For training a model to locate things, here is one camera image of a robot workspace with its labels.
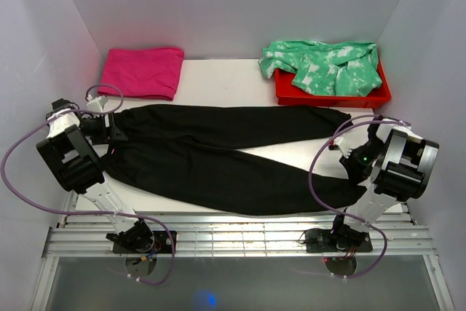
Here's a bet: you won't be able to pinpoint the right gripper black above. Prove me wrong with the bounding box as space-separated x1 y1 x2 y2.
339 138 383 186

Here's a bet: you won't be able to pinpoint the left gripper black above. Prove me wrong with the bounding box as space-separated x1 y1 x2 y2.
79 111 128 146

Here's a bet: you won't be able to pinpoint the black trousers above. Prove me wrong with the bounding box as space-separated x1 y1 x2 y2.
103 104 366 216

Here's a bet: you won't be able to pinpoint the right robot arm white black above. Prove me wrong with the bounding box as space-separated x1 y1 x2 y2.
328 119 440 251

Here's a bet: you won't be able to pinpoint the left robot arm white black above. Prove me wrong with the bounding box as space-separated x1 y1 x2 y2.
36 96 155 253

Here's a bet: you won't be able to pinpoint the pink folded trousers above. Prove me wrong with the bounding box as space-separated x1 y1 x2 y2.
98 47 185 101

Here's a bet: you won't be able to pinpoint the green white tie-dye trousers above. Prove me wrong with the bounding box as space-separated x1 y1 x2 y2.
258 40 382 97

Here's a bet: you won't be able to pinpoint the red plastic tray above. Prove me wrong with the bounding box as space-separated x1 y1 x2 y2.
274 62 392 109

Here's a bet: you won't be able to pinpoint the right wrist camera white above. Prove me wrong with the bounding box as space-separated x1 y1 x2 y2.
328 136 352 158

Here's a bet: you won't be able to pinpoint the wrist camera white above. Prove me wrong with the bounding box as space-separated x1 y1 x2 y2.
328 136 352 158
86 95 108 114

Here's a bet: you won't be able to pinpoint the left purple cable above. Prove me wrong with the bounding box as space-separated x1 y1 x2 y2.
1 84 178 287

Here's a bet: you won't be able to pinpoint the purple cable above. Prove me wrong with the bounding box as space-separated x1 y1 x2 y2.
1 84 178 287
308 114 412 279

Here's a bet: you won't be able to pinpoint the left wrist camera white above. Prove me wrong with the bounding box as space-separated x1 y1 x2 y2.
86 95 108 114

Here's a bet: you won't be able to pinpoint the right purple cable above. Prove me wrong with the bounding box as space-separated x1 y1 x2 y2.
308 114 412 279

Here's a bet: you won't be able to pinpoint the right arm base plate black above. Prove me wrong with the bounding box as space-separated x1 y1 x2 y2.
304 229 373 253

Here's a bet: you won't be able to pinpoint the aluminium rail frame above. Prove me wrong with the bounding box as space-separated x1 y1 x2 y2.
31 185 459 310

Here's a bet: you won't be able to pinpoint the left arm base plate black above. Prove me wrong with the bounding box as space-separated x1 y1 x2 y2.
106 230 178 255

